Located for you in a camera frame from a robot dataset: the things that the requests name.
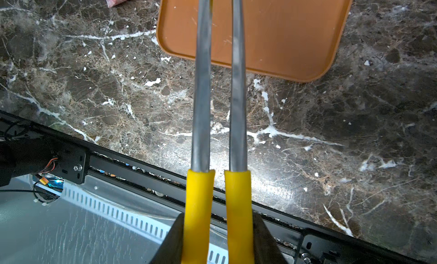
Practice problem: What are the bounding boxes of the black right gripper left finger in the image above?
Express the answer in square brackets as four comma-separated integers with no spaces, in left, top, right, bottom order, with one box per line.
[150,214,184,264]

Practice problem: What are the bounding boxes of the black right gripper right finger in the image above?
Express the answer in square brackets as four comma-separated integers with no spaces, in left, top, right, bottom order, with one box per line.
[253,212,287,264]

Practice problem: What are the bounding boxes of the yellow handled metal tongs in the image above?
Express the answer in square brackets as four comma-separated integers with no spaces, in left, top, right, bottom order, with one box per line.
[182,0,255,264]

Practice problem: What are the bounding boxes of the small electronics circuit board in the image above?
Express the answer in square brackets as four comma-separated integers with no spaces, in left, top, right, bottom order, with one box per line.
[32,174,64,206]

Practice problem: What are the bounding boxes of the brown plastic tray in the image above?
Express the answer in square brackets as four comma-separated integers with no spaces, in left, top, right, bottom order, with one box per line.
[157,0,353,82]

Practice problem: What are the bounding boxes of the white slotted cable duct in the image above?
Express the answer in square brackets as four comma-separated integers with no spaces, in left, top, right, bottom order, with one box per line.
[61,180,229,264]

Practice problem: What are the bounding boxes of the black front mounting rail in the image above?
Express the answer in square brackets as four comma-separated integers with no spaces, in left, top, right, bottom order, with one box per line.
[1,111,431,264]

